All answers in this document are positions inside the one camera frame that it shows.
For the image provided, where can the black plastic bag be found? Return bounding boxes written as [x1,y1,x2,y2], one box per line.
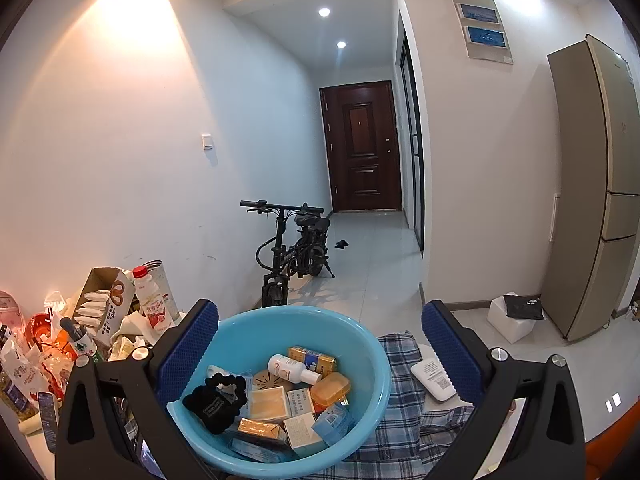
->
[503,294,545,321]

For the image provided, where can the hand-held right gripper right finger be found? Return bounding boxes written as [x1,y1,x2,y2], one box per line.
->
[421,300,587,480]

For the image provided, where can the dark brown door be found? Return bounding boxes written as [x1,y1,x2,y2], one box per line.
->
[319,80,404,214]

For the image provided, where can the orange carton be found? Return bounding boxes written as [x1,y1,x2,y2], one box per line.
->
[236,418,291,449]

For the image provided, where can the black framed glass door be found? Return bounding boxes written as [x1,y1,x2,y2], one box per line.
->
[396,10,426,261]

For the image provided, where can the orange soap bar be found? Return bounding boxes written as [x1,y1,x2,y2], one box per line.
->
[310,373,351,409]

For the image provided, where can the dark remote control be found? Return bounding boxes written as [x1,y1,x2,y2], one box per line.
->
[37,390,61,454]

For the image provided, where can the white plastic bottle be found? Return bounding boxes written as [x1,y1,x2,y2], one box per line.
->
[267,354,322,386]

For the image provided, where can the blue flat packet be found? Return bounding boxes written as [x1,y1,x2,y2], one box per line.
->
[229,437,297,464]

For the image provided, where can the pale yellow square box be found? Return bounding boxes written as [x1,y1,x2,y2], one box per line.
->
[248,386,293,422]

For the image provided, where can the red cap milk bottle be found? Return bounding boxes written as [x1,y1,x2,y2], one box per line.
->
[132,265,175,334]

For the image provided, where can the black folding electric bike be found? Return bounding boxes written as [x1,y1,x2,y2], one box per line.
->
[239,199,337,309]

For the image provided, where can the grey wall panel box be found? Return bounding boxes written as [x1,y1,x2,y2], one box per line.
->
[450,0,515,65]

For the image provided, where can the tall cylindrical can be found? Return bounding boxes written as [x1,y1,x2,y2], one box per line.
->
[144,259,181,322]

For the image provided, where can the red bowl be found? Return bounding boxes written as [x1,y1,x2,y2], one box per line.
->
[22,312,67,357]

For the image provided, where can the round wooden coaster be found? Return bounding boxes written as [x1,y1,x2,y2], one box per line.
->
[251,368,287,394]

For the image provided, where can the black hair scrunchie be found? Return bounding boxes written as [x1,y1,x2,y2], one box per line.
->
[182,372,249,435]

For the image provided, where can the green and white box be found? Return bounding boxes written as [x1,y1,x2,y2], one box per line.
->
[288,387,316,416]

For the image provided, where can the yellow drink carton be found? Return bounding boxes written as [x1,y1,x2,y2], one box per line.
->
[287,345,339,379]

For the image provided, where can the blue plaid cloth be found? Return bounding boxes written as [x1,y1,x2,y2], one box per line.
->
[345,331,477,480]

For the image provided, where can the light blue box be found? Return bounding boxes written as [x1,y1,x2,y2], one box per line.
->
[311,402,356,446]

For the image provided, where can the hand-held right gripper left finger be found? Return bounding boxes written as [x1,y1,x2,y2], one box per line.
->
[54,299,221,480]

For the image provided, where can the cardboard box of white packets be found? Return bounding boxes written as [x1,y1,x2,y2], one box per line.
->
[72,266,136,349]

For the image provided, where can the blue plastic basin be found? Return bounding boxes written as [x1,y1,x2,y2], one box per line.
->
[165,304,392,467]

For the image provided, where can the beige refrigerator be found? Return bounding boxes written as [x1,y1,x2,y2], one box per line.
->
[541,34,640,344]

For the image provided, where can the orange seat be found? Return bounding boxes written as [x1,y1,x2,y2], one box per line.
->
[584,407,640,480]

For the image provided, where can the pile of snack bags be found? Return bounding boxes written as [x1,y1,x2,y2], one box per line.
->
[0,289,76,423]

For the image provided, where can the green label bottle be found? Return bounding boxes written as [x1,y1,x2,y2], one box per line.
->
[59,316,99,362]

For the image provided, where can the white flat device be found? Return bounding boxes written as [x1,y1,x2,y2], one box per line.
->
[410,355,459,404]

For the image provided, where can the white foam box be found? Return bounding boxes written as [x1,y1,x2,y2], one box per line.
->
[488,292,538,345]

